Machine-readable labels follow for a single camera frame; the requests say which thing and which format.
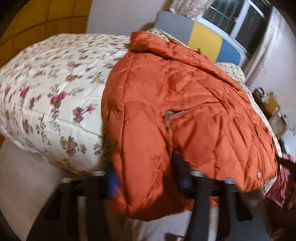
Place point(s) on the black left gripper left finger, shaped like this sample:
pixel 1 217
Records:
pixel 58 219

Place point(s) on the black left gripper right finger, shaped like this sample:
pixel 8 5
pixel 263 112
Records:
pixel 235 215

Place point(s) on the orange puffer jacket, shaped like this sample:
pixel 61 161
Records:
pixel 163 97

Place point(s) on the dark red cloth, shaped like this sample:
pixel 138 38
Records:
pixel 282 191

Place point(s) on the wooden side table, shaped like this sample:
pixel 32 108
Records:
pixel 271 109

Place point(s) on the floral white quilt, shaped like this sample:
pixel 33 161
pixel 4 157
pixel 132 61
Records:
pixel 51 95

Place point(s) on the grey yellow blue headboard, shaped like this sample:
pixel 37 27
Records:
pixel 199 37

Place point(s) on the floral curtain right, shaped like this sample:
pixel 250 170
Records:
pixel 259 63

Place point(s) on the floral curtain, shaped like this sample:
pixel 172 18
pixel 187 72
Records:
pixel 259 63
pixel 190 8

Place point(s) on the yellow wooden wardrobe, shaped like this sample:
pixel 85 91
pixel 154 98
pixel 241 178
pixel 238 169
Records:
pixel 24 23

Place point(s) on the floral curtain left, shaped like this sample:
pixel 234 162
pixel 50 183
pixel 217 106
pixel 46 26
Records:
pixel 190 8

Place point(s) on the window with white frame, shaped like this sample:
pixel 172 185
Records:
pixel 242 23

